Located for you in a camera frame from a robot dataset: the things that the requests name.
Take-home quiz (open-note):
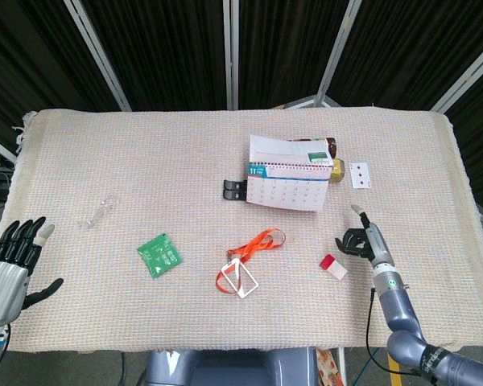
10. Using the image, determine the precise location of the white metal table leg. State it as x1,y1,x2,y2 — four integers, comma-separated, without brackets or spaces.
336,347,349,386

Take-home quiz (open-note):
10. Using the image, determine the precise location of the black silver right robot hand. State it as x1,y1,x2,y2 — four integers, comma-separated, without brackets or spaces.
334,203,396,269

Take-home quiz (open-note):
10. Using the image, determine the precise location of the yellow packaged item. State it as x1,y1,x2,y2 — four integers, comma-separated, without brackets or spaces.
326,157,347,185

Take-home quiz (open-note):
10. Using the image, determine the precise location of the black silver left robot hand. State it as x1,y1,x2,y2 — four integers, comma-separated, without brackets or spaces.
0,216,64,325

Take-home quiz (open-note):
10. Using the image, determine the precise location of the brown drink bottle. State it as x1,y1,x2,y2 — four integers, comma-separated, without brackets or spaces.
285,137,340,159

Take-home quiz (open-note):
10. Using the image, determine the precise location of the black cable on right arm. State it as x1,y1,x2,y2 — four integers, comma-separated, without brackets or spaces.
365,286,392,374

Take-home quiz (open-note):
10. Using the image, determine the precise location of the red and white small box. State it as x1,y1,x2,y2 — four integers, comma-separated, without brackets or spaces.
318,253,349,281

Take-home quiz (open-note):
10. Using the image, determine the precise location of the spiral desk calendar red stand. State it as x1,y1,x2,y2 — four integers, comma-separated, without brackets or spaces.
245,134,334,211

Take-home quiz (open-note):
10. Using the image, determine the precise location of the orange patterned bag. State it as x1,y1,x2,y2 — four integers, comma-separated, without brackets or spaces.
315,348,344,386

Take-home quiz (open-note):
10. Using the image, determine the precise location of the clear plastic glass piece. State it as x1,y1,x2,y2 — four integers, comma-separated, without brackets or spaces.
78,195,120,232

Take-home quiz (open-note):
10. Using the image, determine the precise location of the three of diamonds card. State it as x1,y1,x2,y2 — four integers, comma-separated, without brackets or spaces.
348,162,374,190

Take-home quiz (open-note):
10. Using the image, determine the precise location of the orange lanyard white badge holder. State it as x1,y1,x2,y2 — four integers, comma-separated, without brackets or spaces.
215,227,287,300

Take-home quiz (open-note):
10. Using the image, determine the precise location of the grey robot torso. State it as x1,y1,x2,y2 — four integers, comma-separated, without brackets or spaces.
138,347,320,386

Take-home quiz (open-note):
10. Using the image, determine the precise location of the green foil sachet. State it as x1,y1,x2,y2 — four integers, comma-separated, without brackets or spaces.
136,232,184,281

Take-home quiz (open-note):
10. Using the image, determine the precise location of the beige woven table cloth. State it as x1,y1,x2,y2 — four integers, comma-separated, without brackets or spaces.
0,105,483,355

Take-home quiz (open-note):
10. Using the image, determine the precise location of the dark folding screen white frame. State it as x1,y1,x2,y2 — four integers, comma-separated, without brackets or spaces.
0,0,483,242

